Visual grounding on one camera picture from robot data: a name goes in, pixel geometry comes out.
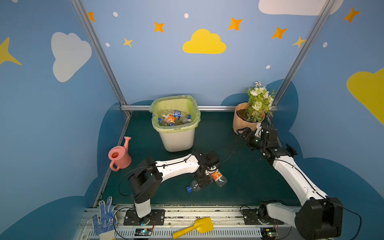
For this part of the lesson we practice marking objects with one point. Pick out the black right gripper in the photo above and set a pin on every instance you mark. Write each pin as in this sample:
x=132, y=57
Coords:
x=250, y=137

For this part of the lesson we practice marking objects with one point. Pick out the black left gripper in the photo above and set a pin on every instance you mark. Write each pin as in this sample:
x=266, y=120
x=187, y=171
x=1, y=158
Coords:
x=205, y=180

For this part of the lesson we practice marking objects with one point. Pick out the clear bottle orange label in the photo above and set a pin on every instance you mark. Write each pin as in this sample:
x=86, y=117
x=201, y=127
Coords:
x=218, y=178

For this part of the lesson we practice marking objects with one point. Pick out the clear bottle blue label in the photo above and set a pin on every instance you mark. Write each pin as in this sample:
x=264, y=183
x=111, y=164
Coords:
x=193, y=187
x=177, y=114

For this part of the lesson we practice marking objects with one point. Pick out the clear bottle orange cap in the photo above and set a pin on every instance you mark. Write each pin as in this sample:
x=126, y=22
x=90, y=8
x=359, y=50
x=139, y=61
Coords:
x=170, y=120

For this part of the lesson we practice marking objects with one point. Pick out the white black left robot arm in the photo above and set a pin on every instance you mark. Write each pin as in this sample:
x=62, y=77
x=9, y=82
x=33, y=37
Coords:
x=145, y=180

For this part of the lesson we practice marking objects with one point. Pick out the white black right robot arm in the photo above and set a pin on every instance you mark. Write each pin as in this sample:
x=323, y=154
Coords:
x=320, y=217

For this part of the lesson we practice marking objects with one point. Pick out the white plastic trash bin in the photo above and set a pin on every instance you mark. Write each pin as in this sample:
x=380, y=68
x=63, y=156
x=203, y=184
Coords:
x=176, y=142

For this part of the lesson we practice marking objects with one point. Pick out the green bin liner bag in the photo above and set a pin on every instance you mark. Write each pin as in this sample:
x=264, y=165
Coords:
x=161, y=107

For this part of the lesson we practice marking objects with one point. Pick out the white artificial flowers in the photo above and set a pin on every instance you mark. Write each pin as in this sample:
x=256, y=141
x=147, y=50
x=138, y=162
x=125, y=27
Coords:
x=260, y=102

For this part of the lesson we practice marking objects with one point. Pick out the yellow plastic shovel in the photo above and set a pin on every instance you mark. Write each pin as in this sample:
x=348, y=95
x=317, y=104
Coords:
x=202, y=225

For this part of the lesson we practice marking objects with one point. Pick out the pink plastic watering can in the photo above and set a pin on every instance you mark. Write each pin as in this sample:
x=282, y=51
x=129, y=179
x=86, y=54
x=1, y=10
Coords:
x=120, y=159

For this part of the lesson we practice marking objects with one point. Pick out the blue white work glove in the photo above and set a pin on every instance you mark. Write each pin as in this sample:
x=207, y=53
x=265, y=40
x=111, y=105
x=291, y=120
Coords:
x=105, y=223

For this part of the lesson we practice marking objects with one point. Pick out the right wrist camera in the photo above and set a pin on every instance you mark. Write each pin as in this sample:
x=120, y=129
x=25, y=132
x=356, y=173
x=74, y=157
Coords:
x=260, y=128

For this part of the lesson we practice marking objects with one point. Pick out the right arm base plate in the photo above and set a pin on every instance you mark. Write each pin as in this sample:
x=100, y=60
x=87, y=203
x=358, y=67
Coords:
x=251, y=217

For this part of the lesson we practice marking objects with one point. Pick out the white perforated cable duct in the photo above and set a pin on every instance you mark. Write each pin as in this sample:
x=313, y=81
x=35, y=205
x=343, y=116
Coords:
x=219, y=233

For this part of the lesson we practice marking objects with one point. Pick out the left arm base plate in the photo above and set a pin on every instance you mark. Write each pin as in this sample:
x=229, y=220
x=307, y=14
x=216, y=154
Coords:
x=155, y=217

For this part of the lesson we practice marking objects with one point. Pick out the aluminium rear frame rail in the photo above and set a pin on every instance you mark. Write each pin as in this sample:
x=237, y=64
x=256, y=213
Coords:
x=201, y=108

